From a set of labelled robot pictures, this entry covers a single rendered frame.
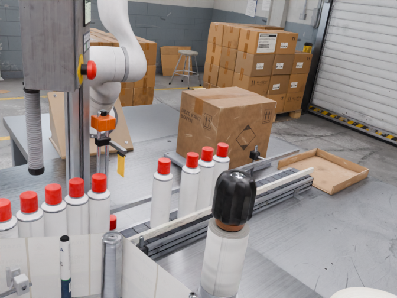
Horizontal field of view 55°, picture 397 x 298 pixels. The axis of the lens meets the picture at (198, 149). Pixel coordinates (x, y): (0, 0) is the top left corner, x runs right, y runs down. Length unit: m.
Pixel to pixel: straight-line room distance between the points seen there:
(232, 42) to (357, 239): 3.67
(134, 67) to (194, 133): 0.36
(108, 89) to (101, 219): 0.65
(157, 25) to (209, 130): 5.73
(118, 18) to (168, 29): 5.85
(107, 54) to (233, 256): 0.82
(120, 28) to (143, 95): 3.20
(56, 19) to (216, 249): 0.52
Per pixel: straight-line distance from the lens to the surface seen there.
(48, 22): 0.77
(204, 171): 1.09
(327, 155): 1.87
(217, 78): 4.94
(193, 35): 7.52
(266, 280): 0.97
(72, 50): 0.77
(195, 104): 1.47
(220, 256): 0.79
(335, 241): 1.28
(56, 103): 1.69
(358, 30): 5.45
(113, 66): 1.33
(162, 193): 1.00
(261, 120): 1.54
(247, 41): 4.54
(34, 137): 0.89
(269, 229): 1.25
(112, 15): 1.37
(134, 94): 4.49
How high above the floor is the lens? 1.49
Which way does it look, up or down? 22 degrees down
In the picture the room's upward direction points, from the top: 7 degrees clockwise
